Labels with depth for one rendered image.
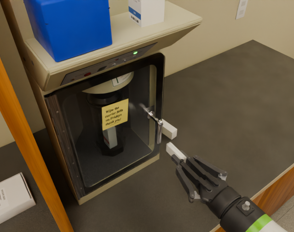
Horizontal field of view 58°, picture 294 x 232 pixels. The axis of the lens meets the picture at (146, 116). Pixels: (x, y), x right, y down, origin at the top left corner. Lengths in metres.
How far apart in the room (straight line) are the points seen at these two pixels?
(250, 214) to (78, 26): 0.50
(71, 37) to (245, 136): 0.87
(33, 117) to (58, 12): 0.80
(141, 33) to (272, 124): 0.85
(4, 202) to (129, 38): 0.67
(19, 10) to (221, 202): 0.55
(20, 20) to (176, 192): 0.68
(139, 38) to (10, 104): 0.24
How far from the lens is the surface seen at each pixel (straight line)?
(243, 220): 0.64
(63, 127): 0.64
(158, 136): 0.78
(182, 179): 0.70
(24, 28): 0.52
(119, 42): 0.47
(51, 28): 0.41
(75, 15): 0.42
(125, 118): 0.73
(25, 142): 0.53
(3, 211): 0.95
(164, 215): 0.88
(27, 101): 1.12
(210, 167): 0.73
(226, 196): 0.66
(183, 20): 0.56
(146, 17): 0.52
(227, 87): 1.37
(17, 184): 0.98
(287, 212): 2.17
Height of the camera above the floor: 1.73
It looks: 43 degrees down
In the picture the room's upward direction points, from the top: straight up
